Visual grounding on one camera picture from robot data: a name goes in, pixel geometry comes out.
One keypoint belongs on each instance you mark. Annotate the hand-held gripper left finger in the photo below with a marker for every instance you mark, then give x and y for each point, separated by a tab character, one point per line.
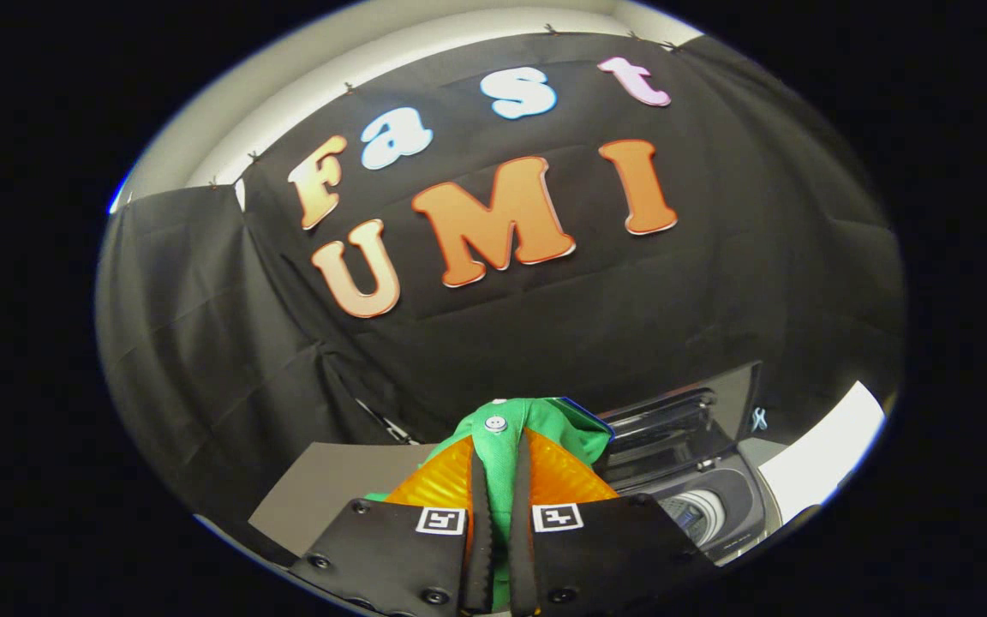
481	531

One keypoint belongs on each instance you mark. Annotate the dark washing machine lid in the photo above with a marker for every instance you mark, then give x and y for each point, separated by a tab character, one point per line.
673	428

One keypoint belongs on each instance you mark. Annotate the row of black clips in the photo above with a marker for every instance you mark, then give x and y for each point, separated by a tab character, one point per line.
551	30

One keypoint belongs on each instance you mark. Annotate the green buttoned shirt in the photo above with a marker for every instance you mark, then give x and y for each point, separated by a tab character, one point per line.
536	420

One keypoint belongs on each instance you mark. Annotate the black backdrop cloth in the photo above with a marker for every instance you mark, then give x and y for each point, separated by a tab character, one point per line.
545	326

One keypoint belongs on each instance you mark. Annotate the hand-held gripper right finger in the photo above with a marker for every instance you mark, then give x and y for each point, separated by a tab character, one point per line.
522	531

